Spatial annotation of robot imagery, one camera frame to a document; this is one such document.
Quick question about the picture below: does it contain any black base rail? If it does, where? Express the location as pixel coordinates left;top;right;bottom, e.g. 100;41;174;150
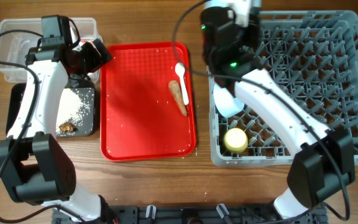
51;202;328;224

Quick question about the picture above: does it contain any red plastic tray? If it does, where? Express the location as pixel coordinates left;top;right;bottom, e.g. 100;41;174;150
100;42;196;162

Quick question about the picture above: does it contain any yellow plastic cup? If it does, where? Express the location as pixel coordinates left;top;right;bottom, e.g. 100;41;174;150
223;128;248;153

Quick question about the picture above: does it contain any brown carrot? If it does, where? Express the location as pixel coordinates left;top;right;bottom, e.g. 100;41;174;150
168;80;188;116

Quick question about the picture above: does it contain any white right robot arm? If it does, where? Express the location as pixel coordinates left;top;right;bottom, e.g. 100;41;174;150
200;1;356;221

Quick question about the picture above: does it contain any grey dishwasher rack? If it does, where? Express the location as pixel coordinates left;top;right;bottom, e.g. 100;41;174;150
209;10;358;166

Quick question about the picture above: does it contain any white plastic spoon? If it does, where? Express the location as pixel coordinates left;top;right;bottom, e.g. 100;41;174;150
175;62;189;106

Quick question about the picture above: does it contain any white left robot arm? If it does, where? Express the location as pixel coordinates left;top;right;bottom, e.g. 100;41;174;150
0;15;119;223

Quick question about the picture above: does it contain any small light blue bowl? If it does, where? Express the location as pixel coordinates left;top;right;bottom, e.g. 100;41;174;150
213;83;244;118

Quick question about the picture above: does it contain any black waste bin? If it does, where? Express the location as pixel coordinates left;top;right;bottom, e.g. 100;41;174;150
6;83;96;138

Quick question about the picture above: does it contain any brown food scrap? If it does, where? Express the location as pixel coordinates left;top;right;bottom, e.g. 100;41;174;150
58;122;76;133

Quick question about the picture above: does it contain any clear plastic bin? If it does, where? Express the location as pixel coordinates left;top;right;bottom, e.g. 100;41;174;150
0;17;102;83

